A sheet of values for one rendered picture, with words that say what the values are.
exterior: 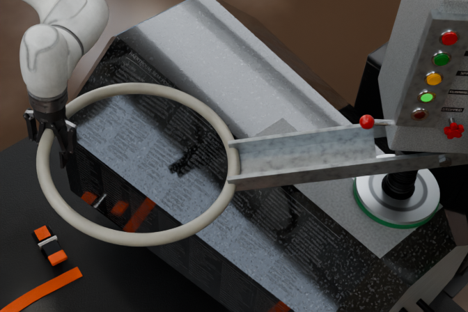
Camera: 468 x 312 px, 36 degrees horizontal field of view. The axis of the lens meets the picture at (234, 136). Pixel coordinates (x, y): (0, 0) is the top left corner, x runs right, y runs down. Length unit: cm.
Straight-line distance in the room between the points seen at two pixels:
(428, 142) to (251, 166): 45
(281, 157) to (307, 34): 180
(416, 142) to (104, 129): 100
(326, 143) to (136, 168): 60
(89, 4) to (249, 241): 73
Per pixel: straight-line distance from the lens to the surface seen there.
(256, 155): 179
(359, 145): 176
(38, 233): 277
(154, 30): 222
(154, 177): 206
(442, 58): 134
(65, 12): 168
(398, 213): 182
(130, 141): 212
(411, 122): 148
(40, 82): 161
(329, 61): 340
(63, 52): 159
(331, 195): 185
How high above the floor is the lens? 234
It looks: 50 degrees down
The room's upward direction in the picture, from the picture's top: 5 degrees clockwise
